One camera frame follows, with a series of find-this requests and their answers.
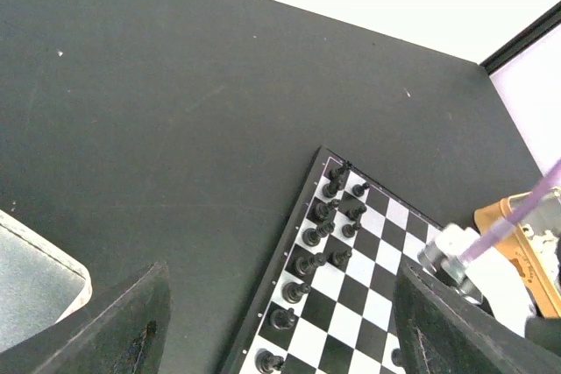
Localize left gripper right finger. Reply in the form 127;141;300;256
394;262;560;373

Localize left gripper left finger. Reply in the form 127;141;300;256
1;262;171;373

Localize black pawn chess piece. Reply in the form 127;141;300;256
391;348;403;368
329;250;352;267
352;182;370;198
345;204;367;222
341;222;362;238

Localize black rook chess piece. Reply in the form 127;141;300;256
323;162;352;198

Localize black knight chess piece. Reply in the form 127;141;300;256
254;349;286;374

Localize pink metal tin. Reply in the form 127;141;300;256
1;211;93;351

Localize black and white chessboard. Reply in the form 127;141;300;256
220;147;441;373

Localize orange metal tin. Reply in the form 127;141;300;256
496;187;560;318

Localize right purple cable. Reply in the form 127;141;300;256
458;157;561;265

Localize right black frame post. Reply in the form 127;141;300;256
479;1;561;75

